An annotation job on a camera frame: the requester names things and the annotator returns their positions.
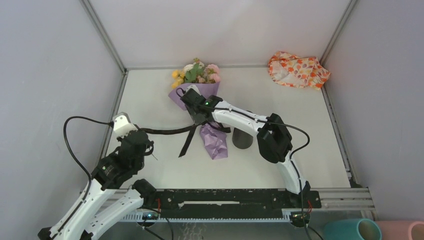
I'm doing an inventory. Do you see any artificial flower bunch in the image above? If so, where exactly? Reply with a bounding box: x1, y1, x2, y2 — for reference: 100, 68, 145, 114
171, 58, 221, 89

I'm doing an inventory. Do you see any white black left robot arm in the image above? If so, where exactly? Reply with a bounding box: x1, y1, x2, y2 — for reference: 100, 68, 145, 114
37, 130, 157, 240

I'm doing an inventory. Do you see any teal cylindrical vase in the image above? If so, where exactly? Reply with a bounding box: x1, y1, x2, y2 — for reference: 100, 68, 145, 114
324, 218, 383, 240

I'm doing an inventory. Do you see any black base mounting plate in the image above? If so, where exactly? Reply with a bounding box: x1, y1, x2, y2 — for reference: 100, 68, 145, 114
143, 188, 322, 219

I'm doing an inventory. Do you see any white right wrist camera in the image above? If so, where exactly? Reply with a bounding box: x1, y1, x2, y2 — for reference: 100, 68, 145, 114
185, 84, 201, 95

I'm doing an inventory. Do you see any purple pink wrapping paper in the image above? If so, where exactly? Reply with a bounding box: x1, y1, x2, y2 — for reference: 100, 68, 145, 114
168, 82, 231, 160

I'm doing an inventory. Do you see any black cylindrical vase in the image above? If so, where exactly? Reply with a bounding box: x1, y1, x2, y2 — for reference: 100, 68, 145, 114
232, 113, 253, 150

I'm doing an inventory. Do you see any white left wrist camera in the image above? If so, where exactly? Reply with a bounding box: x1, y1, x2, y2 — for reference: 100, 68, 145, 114
112, 112, 138, 138

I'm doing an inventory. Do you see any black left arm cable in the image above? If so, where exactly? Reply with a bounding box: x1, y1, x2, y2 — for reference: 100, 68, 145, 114
56, 115, 115, 233

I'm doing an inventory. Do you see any orange floral cloth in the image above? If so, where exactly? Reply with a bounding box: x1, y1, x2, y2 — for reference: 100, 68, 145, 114
267, 51, 331, 90

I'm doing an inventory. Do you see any black ribbon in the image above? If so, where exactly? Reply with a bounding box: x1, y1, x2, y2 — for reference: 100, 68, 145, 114
137, 120, 232, 159

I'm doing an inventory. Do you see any pink cylindrical vase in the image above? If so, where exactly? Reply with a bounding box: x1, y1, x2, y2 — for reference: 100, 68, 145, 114
376, 221, 424, 240

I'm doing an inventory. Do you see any white slotted cable duct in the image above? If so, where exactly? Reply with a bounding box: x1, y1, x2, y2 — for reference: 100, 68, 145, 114
119, 211, 292, 223

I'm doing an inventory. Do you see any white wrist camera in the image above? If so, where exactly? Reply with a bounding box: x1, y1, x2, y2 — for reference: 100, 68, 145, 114
112, 112, 138, 138
185, 84, 201, 95

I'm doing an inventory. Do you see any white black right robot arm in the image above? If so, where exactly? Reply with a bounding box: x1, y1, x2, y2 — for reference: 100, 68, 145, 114
179, 88, 311, 208

